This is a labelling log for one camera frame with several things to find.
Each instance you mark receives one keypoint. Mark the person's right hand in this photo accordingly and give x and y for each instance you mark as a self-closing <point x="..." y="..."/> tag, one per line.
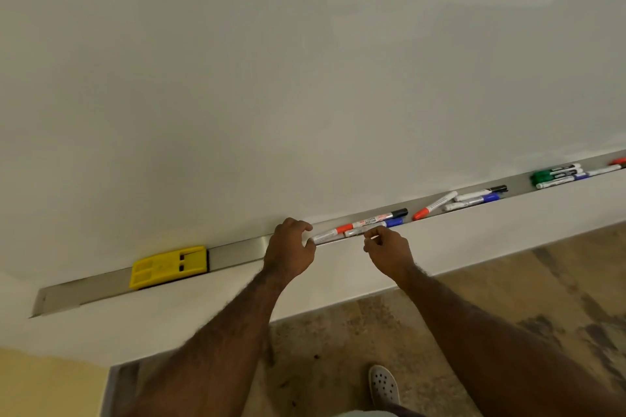
<point x="391" y="253"/>

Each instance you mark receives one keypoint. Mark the person's left hand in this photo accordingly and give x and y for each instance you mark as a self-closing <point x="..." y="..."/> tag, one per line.
<point x="286" y="253"/>

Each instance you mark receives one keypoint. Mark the person's right thumb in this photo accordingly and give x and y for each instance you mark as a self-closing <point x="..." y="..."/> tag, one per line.
<point x="370" y="245"/>

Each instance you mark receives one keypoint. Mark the person's left thumb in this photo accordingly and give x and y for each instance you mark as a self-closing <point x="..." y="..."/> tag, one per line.
<point x="309" y="246"/>

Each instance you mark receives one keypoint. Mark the short red cap marker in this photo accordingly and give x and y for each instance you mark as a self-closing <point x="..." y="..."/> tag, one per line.
<point x="337" y="231"/>

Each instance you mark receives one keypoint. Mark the blue cap whiteboard marker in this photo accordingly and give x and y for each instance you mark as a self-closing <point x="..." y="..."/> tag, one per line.
<point x="562" y="180"/>
<point x="393" y="222"/>
<point x="477" y="201"/>

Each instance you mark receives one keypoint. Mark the person's right forearm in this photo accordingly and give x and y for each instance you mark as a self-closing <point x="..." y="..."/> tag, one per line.
<point x="489" y="348"/>

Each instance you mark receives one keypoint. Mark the person's left forearm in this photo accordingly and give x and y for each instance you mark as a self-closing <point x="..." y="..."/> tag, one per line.
<point x="215" y="348"/>

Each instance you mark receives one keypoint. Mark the black cap marker red label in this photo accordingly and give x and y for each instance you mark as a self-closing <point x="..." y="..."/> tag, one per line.
<point x="379" y="220"/>

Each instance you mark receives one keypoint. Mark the red cap whiteboard marker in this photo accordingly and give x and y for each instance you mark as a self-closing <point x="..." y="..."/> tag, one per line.
<point x="620" y="161"/>
<point x="433" y="206"/>

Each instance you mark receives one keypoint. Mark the metal marker tray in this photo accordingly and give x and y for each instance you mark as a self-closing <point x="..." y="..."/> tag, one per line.
<point x="234" y="253"/>

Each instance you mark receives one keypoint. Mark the black cap whiteboard marker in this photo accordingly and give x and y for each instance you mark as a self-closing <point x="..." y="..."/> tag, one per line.
<point x="479" y="194"/>

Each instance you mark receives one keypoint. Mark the white perforated clog shoe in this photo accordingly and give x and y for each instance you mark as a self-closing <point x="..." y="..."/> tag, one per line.
<point x="384" y="385"/>

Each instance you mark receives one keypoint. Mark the yellow whiteboard eraser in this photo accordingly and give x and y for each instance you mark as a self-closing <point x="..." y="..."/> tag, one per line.
<point x="168" y="266"/>

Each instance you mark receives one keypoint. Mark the white whiteboard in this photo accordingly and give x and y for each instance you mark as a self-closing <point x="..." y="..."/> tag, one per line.
<point x="293" y="65"/>

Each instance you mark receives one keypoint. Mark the green whiteboard marker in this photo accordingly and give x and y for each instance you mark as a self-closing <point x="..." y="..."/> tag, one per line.
<point x="552" y="171"/>
<point x="555" y="176"/>

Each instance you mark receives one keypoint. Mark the white whiteboard marker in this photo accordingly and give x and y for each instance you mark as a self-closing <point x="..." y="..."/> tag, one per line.
<point x="605" y="170"/>

